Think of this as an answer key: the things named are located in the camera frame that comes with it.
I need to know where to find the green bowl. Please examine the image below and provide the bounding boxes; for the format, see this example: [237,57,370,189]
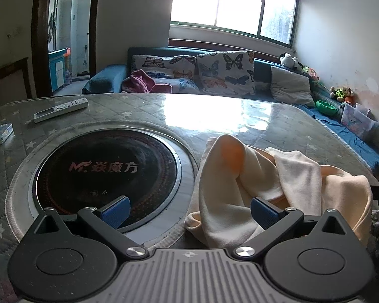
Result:
[315,100,338,117]

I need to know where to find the window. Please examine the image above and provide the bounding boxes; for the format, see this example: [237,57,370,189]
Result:
[170,0,301,50]

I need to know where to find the blue cabinet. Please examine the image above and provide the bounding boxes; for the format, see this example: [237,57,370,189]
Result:
[49,48,72,92]

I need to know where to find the white remote control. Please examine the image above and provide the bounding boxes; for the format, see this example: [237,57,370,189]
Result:
[33,97,89,124]

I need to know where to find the small blue card box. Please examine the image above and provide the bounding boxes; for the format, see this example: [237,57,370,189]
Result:
[0,123,13,146]

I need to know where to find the grey pillow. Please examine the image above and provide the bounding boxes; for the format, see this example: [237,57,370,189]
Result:
[270,66,317,108]

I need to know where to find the panda plush toy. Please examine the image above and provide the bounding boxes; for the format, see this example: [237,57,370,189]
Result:
[278,53,304,72]

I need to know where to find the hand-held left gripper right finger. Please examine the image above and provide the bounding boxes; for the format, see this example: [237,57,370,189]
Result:
[234,196,352,260]

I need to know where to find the blue bolster cushion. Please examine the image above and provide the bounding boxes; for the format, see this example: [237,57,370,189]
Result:
[82,65,129,95]

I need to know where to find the butterfly print pillow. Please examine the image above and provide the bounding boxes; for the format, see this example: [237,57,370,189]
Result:
[131,55,198,79]
[196,50,256,96]

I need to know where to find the brown green plush toy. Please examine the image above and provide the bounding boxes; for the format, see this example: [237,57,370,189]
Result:
[329,86,356,103]

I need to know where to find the colourful plush toy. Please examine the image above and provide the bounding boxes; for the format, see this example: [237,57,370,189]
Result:
[303,67,320,83]

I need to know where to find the hanging grey cloth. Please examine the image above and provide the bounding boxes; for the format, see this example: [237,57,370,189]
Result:
[48,11,57,42]

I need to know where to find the clear plastic storage box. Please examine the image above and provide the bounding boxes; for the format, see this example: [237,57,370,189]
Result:
[340,103,379,141]

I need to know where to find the black round induction cooktop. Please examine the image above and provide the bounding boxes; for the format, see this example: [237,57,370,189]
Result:
[32,128,183,229]

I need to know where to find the blue sofa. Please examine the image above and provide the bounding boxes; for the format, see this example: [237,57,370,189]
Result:
[82,47,379,177]

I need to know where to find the butterfly print seat cushion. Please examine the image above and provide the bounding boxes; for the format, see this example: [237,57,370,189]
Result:
[145,76,201,94]

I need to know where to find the pink garment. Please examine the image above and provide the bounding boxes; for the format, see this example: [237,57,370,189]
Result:
[122,69,173,94]

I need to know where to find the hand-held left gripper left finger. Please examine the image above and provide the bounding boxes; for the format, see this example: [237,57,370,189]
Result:
[34,196,147,261]

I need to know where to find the cream garment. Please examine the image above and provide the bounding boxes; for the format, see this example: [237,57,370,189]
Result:
[185,134,375,250]

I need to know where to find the dark wooden door frame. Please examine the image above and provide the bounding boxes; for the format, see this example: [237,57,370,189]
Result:
[32,0,102,97]

